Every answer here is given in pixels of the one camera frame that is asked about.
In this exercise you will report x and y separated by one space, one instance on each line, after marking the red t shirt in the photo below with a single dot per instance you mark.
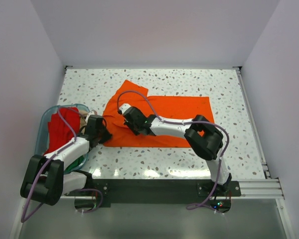
59 132

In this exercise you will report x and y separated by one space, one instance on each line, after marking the green t shirt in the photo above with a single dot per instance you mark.
76 165

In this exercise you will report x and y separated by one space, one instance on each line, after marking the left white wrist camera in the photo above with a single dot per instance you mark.
91 113

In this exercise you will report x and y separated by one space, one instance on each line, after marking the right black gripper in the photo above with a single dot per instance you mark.
129 124

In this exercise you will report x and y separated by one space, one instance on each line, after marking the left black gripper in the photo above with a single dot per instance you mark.
107 136

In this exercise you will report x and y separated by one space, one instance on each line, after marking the clear blue plastic bin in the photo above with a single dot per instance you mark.
43 136

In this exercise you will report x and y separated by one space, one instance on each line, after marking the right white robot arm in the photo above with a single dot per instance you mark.
208 140

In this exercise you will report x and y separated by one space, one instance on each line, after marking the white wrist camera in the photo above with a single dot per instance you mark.
91 113
123 108

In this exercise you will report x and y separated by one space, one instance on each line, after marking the aluminium frame rail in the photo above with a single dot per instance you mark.
250 189

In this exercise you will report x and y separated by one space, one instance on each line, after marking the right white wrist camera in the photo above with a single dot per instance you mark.
123 108

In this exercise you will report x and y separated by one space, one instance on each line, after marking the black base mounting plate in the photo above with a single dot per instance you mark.
148 191

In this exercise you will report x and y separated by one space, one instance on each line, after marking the beige t shirt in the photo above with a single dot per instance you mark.
83 115

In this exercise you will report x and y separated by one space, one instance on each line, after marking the orange t shirt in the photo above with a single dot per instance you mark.
173 107

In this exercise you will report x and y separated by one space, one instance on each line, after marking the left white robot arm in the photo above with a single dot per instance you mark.
45 180

